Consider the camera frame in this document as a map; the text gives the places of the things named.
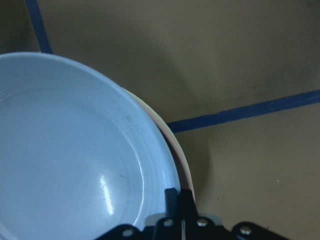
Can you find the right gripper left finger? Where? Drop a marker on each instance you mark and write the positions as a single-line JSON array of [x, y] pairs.
[[168, 227]]

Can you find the pink plate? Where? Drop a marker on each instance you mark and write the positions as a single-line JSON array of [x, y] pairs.
[[183, 170]]

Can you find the blue plate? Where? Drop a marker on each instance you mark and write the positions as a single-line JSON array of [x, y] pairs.
[[78, 155]]

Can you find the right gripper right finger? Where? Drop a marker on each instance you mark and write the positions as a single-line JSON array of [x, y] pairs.
[[200, 227]]

